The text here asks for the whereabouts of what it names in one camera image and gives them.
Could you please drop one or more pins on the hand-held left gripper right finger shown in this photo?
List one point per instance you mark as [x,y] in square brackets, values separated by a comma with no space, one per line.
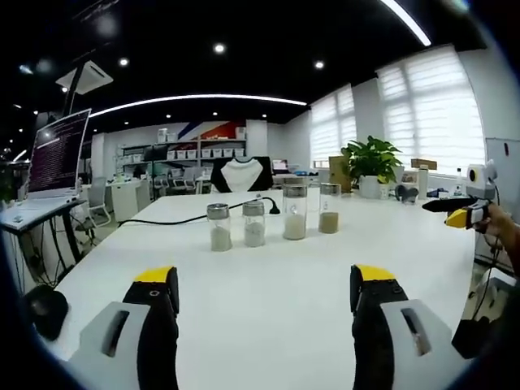
[371,325]

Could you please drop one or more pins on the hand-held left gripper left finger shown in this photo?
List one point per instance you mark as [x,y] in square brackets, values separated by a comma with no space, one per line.
[156,325]

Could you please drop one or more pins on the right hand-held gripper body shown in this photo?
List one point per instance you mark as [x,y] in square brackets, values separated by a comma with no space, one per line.
[479,178]

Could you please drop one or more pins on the short seasoning bottle grey powder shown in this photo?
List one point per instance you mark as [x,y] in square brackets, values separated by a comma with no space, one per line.
[221,239]

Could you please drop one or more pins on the tall seasoning bottle tan powder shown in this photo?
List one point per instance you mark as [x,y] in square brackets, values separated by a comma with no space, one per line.
[328,223]

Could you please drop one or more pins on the tall seasoning bottle white powder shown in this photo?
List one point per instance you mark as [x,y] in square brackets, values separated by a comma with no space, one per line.
[294,227]

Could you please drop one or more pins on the short seasoning bottle pale powder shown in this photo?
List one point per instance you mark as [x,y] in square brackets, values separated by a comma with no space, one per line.
[254,235]

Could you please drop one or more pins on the clear plastic bottle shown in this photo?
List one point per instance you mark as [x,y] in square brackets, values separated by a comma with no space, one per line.
[460,183]

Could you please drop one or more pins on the white thermos bottle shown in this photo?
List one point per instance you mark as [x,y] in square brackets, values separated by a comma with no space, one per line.
[423,183]

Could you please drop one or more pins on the person's right hand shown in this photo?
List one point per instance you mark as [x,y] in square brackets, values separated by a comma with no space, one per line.
[499,225]

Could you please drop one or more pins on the white whiteboard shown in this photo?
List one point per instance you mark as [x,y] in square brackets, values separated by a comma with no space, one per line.
[503,162]

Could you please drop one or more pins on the black heart-shaped object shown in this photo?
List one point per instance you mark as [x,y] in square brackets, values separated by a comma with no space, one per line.
[406,194]

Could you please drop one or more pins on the flat cardboard box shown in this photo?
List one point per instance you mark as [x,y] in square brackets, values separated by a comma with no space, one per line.
[423,163]

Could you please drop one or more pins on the green potted plant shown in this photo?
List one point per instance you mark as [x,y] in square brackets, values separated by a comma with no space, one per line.
[371,160]

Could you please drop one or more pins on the black bag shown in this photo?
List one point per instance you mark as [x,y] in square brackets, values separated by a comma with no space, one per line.
[471,337]

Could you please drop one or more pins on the dark round chair back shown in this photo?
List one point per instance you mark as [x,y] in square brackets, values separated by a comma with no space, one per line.
[46,310]

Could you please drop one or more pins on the brown cardboard box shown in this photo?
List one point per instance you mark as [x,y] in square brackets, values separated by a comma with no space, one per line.
[338,174]

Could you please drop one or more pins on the grey mesh office chair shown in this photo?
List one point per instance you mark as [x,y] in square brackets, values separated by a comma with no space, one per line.
[99,199]

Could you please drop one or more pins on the white side desk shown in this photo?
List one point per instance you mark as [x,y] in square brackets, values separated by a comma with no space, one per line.
[36,213]

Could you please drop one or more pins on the black and white office chair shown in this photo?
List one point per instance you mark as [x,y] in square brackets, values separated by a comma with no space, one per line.
[241,174]

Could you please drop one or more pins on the storage shelf with white bins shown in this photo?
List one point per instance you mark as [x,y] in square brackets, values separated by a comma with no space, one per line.
[191,152]

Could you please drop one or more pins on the computer monitor with text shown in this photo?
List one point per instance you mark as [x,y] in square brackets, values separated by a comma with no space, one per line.
[59,154]

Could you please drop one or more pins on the curved ceiling light strip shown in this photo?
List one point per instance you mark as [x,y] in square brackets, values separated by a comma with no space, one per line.
[195,99]

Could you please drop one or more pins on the ceiling air conditioner unit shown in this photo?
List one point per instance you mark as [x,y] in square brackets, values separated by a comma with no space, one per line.
[84,78]

